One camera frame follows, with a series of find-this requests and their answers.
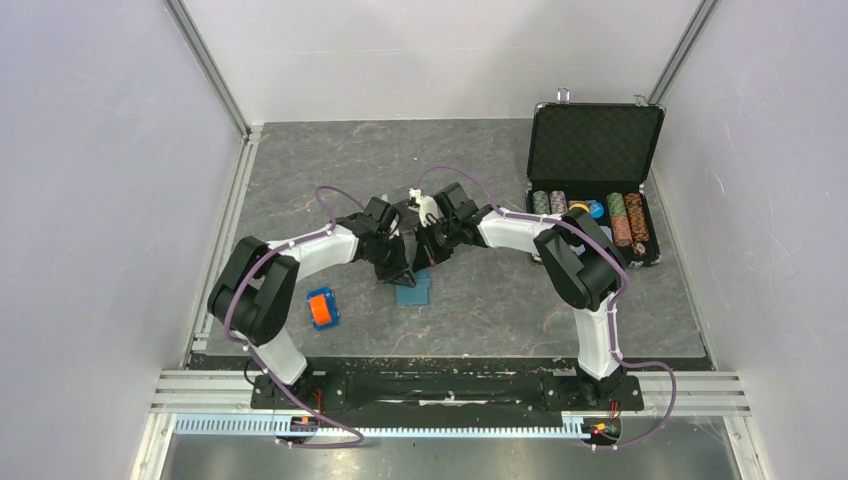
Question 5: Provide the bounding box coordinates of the blue card holder wallet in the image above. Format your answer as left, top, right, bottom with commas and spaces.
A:
395, 269, 432, 307

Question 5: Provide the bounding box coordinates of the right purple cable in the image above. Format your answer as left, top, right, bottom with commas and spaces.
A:
415, 165, 678, 453

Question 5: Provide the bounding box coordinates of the white slotted cable duct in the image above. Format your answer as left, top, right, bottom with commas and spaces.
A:
173, 413, 621, 440

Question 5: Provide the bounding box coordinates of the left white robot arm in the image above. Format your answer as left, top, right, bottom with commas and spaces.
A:
207, 197, 416, 408

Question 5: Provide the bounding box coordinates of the aluminium frame post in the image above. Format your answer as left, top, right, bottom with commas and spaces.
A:
163, 0, 252, 138
648, 0, 720, 104

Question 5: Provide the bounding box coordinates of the black poker chip case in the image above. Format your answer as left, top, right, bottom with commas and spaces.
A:
525, 96, 666, 268

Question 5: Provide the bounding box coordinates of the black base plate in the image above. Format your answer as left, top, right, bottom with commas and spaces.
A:
250, 357, 645, 428

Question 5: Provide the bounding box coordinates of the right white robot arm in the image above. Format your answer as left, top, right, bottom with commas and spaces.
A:
408, 183, 627, 408

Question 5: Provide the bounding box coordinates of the left aluminium frame post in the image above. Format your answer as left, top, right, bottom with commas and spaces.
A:
163, 0, 252, 138

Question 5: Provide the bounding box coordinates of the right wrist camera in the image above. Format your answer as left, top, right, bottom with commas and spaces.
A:
407, 188, 439, 226

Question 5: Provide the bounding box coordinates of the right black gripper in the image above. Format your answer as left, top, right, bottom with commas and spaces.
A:
415, 217, 463, 271

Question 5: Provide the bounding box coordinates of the right aluminium frame post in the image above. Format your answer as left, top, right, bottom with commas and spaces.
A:
648, 0, 720, 104

